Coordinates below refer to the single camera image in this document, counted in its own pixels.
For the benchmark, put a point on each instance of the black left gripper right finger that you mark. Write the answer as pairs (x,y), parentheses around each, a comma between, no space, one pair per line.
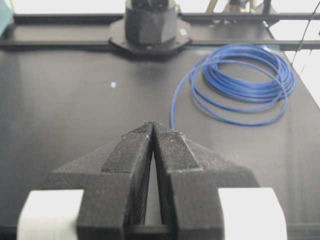
(189,176)

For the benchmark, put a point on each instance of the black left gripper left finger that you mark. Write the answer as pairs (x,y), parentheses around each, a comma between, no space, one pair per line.
(115,180)

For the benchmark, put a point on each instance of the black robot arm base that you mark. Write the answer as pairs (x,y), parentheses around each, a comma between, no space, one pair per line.
(150,27)

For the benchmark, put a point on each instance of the black aluminium frame rail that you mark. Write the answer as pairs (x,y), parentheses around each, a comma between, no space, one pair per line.
(106,32)

